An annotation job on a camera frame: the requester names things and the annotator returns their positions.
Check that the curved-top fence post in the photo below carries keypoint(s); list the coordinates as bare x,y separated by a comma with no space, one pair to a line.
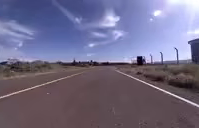
161,58
151,59
177,56

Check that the dry grass verge with bushes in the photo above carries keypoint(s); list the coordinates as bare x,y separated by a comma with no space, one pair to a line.
17,69

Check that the reddish grey asphalt road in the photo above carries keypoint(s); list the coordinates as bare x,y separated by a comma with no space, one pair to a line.
97,96

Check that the dark vehicle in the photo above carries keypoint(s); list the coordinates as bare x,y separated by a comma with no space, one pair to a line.
140,60

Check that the row of distant trees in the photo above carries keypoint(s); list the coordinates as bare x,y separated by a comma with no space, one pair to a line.
87,62

